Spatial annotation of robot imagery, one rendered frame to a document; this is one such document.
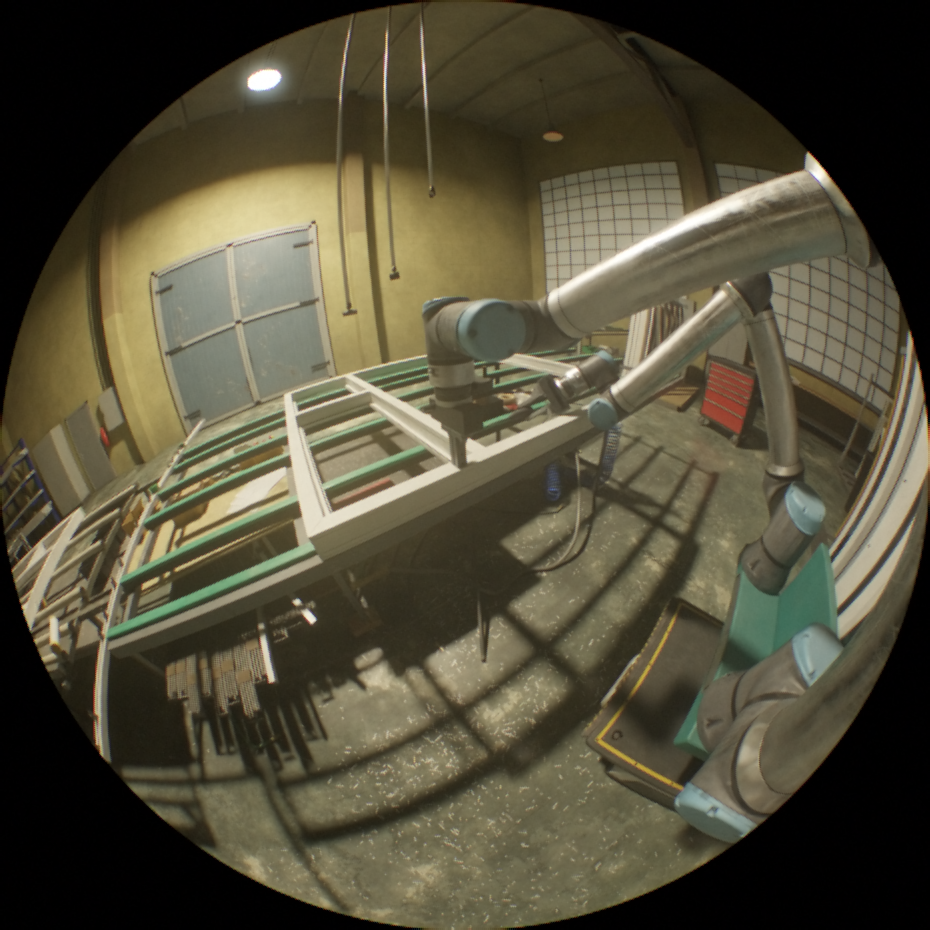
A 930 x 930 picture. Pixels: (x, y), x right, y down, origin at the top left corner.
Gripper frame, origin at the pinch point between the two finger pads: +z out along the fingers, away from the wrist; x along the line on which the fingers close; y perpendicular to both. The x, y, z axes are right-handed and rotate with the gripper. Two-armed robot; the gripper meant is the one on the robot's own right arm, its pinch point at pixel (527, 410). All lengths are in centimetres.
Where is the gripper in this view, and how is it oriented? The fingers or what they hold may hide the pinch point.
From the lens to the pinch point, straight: 96.2
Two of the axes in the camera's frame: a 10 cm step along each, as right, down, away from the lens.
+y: -4.2, 1.0, -9.0
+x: 4.6, 8.8, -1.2
